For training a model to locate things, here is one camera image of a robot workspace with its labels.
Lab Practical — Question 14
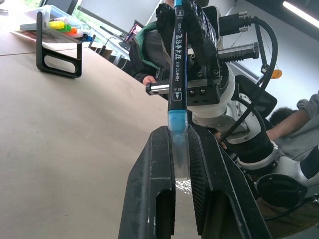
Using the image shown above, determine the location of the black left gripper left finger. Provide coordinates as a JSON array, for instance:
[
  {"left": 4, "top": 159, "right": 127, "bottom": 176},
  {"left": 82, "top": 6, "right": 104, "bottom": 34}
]
[{"left": 118, "top": 125, "right": 176, "bottom": 239}]

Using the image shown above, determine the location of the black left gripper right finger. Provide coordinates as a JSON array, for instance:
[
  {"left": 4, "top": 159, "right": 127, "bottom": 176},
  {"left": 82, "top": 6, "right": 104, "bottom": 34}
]
[{"left": 187, "top": 124, "right": 273, "bottom": 239}]

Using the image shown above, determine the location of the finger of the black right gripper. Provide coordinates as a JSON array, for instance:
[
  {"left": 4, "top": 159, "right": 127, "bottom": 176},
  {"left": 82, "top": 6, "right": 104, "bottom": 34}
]
[
  {"left": 182, "top": 0, "right": 221, "bottom": 77},
  {"left": 155, "top": 2, "right": 175, "bottom": 42}
]

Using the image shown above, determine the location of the black pen with blue cap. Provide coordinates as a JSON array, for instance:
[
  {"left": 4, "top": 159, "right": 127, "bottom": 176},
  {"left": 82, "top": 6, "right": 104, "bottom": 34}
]
[{"left": 166, "top": 0, "right": 191, "bottom": 180}]

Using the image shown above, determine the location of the open laptop computer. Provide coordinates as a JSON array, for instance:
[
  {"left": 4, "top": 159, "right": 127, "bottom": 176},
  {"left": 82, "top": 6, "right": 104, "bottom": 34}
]
[{"left": 118, "top": 19, "right": 145, "bottom": 50}]

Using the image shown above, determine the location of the person in black green jacket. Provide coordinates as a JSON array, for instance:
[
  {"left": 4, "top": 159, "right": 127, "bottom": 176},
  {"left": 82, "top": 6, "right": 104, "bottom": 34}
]
[{"left": 128, "top": 0, "right": 175, "bottom": 86}]

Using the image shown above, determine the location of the person in grey hoodie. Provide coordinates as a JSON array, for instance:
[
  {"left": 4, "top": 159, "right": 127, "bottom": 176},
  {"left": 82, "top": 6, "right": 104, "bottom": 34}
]
[{"left": 266, "top": 91, "right": 319, "bottom": 163}]

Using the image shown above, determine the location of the long ceiling light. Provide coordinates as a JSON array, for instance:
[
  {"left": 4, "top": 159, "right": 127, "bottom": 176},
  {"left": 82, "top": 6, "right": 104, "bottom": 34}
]
[{"left": 282, "top": 0, "right": 319, "bottom": 28}]

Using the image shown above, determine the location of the clear plastic marker box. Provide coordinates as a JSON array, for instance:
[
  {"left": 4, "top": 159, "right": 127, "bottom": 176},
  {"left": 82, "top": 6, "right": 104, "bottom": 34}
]
[{"left": 19, "top": 4, "right": 97, "bottom": 43}]

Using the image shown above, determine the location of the yellow highlighter marker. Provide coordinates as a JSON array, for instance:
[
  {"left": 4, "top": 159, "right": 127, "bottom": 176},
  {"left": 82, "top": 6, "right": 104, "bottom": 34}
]
[{"left": 48, "top": 20, "right": 65, "bottom": 30}]

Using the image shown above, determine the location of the black desk shelf stand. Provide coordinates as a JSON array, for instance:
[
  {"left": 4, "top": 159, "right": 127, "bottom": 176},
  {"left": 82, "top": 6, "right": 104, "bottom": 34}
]
[{"left": 35, "top": 10, "right": 83, "bottom": 79}]

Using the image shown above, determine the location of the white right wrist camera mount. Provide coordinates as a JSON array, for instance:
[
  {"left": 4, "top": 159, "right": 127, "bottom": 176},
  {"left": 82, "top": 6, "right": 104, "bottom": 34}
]
[{"left": 189, "top": 5, "right": 240, "bottom": 126}]

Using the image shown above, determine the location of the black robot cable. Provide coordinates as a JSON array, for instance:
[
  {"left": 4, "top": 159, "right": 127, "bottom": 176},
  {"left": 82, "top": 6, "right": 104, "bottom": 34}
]
[{"left": 217, "top": 10, "right": 279, "bottom": 145}]

